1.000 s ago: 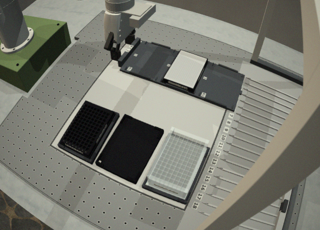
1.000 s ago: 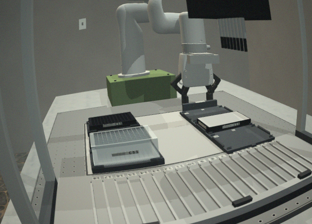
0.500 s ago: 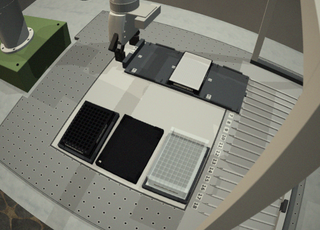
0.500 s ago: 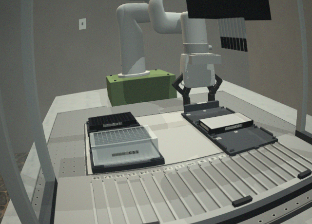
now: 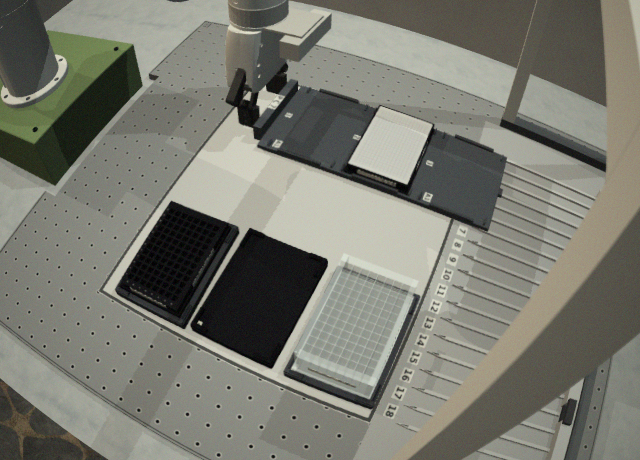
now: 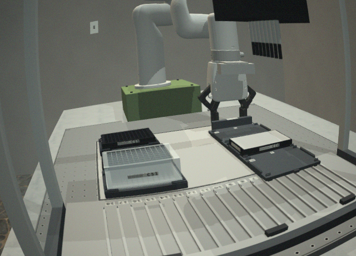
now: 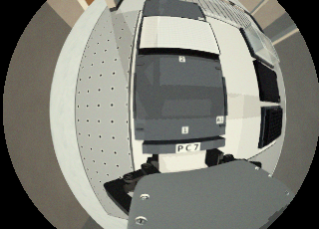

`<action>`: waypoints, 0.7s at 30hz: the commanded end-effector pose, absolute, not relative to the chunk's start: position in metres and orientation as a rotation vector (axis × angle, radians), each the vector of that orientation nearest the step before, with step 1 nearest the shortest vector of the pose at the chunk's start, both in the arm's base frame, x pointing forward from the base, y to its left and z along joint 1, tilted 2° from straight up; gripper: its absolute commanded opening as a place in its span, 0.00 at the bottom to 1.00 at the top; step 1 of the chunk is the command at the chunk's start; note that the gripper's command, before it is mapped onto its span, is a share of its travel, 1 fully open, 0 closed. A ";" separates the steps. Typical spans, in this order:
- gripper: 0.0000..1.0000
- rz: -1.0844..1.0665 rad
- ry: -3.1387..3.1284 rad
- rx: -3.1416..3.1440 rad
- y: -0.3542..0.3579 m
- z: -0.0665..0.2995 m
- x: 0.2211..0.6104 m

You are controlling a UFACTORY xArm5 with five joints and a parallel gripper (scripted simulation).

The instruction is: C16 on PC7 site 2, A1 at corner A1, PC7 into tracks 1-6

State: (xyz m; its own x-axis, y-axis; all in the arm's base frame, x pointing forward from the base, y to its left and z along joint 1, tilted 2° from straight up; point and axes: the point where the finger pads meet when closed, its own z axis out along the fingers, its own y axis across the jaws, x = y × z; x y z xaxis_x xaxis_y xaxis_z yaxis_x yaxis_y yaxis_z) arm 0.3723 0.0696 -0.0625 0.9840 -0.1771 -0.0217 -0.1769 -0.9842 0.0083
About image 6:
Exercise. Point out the grey perforated base plate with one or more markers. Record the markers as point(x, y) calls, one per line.
point(324, 242)

